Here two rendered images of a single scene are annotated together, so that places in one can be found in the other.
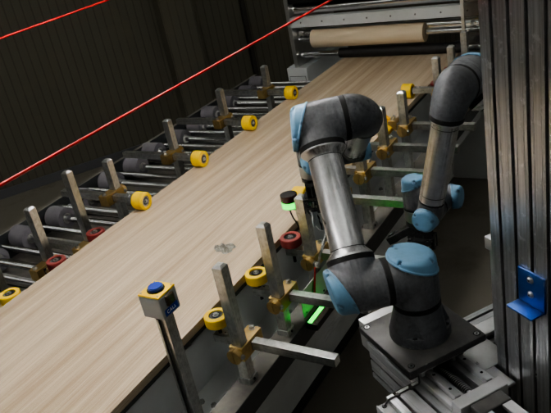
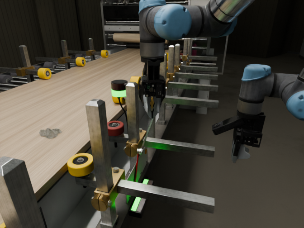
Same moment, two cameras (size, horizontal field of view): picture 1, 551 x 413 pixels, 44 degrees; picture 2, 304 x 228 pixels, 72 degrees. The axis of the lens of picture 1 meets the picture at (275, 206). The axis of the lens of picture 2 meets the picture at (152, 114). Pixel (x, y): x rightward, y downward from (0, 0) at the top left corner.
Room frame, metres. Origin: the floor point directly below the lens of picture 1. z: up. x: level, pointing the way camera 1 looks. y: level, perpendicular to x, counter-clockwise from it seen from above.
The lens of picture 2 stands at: (1.44, 0.08, 1.31)
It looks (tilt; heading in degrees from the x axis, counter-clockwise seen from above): 25 degrees down; 341
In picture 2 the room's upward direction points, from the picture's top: straight up
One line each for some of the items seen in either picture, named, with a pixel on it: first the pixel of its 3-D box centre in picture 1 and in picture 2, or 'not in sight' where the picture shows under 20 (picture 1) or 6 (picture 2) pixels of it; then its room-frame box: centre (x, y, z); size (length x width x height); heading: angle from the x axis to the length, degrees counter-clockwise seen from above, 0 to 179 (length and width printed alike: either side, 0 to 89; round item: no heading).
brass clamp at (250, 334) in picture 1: (244, 344); not in sight; (1.75, 0.18, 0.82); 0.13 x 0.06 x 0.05; 145
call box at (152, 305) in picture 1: (159, 301); not in sight; (1.52, 0.34, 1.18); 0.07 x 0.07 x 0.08; 55
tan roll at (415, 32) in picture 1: (396, 34); (154, 38); (4.38, -0.99, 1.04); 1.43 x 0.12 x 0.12; 55
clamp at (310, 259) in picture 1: (314, 256); (135, 142); (2.16, -0.10, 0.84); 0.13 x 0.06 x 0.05; 145
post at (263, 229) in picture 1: (275, 285); (104, 178); (1.93, 0.05, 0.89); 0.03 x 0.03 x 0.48; 55
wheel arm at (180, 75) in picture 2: (402, 147); (180, 74); (2.75, -0.60, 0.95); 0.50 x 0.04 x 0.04; 55
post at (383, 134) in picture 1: (386, 157); (170, 80); (2.75, -0.52, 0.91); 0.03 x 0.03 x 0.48; 55
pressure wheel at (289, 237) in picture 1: (292, 248); (115, 135); (2.23, -0.03, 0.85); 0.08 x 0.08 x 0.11
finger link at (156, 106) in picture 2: not in sight; (157, 107); (2.04, -0.15, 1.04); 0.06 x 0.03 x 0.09; 165
